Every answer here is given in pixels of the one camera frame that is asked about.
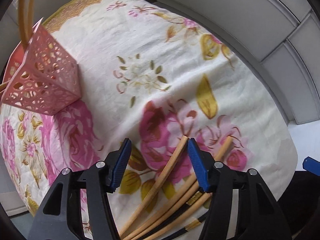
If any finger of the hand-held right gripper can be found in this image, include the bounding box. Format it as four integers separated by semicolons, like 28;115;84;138
302;156;320;177

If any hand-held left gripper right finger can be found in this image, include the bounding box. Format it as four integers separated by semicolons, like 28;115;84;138
187;138;292;240

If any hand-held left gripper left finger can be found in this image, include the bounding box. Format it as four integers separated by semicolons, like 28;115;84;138
29;137;132;240

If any light bamboo chopstick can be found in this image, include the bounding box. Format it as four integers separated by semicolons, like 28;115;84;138
119;135;188;237
18;0;30;49
27;0;39;42

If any pile of wooden chopsticks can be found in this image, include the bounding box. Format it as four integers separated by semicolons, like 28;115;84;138
125;136;233;240

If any pink perforated utensil holder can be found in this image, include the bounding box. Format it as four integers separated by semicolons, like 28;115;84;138
0;17;82;117

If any floral printed cloth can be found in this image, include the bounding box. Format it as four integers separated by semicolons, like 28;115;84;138
0;0;298;240

